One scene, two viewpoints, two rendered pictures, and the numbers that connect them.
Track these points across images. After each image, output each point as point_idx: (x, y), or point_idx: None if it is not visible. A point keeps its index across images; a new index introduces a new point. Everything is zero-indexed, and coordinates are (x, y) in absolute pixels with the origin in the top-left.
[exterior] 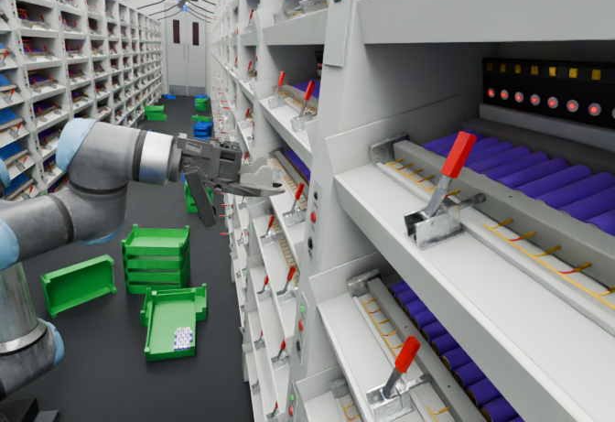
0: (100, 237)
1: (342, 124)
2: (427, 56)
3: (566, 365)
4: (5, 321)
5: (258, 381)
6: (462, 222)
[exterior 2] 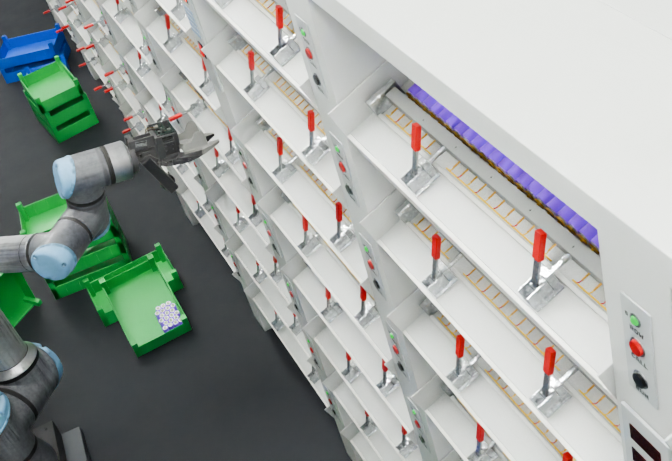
0: (102, 231)
1: (236, 118)
2: None
3: (310, 209)
4: (5, 348)
5: (276, 315)
6: (295, 166)
